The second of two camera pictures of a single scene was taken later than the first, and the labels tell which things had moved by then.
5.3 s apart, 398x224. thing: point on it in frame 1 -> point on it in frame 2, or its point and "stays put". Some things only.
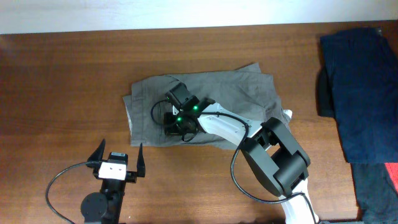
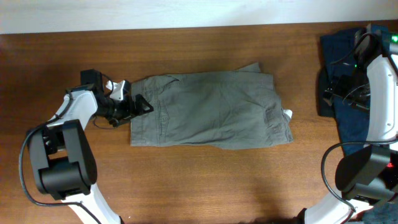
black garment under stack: x=324 y=99 stays put
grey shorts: x=249 y=92 stays put
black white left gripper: x=130 y=177 -> x=129 y=111
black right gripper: x=170 y=127 -> x=336 y=88
